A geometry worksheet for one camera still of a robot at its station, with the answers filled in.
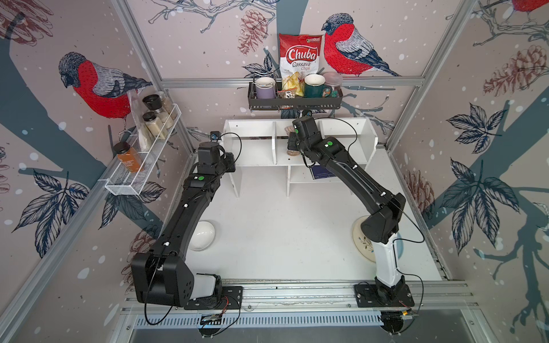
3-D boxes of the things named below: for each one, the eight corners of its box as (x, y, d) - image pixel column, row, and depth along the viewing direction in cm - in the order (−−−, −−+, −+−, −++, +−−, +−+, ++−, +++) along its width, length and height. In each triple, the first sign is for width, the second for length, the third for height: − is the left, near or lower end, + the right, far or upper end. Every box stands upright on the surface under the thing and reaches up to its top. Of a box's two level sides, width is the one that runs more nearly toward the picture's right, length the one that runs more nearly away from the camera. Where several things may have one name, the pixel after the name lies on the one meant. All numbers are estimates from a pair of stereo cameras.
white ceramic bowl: (191, 252, 85) (187, 248, 81) (199, 225, 92) (195, 221, 89) (213, 252, 85) (210, 248, 81) (218, 225, 92) (216, 221, 89)
